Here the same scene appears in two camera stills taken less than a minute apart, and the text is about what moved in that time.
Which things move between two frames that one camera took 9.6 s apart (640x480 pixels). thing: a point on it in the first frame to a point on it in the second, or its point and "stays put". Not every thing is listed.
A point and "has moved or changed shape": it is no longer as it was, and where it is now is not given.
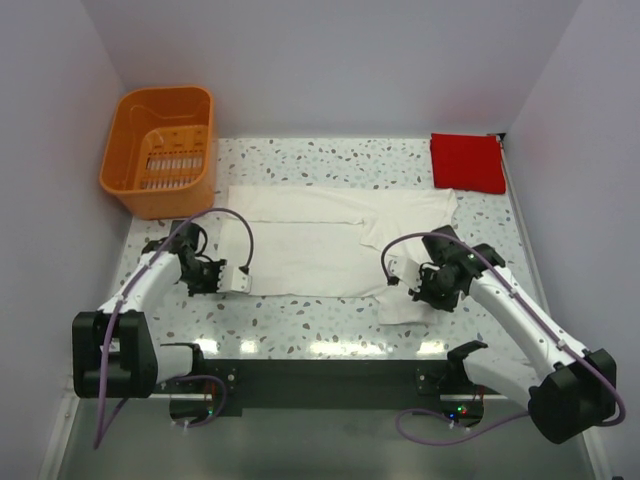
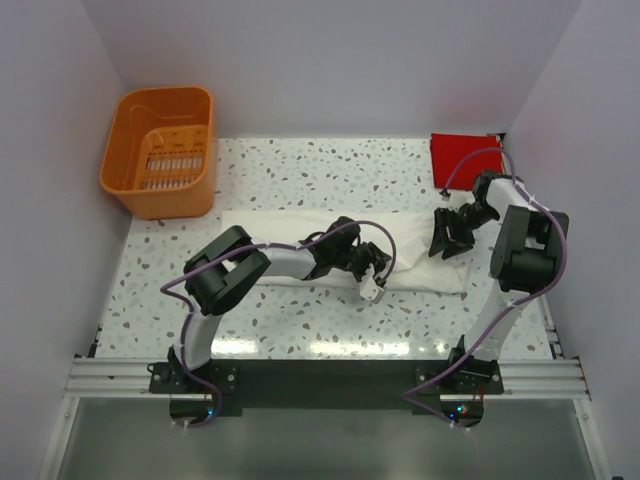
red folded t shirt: [468, 162] stays put
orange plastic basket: [160, 159] stays put
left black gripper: [213, 287] to [373, 256]
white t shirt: [333, 242] has moved or changed shape
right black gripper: [446, 305] to [458, 242]
